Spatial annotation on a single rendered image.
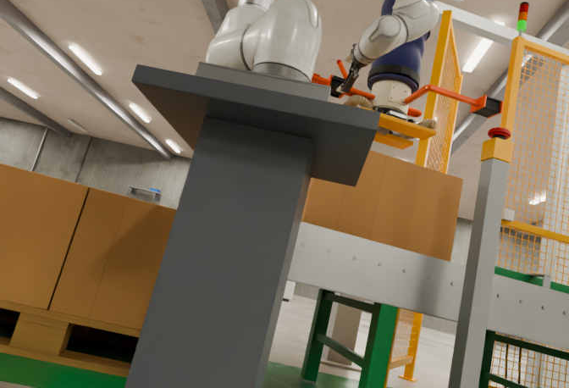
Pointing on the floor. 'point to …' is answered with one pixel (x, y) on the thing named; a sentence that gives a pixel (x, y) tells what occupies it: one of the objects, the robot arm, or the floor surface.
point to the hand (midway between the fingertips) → (344, 74)
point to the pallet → (46, 327)
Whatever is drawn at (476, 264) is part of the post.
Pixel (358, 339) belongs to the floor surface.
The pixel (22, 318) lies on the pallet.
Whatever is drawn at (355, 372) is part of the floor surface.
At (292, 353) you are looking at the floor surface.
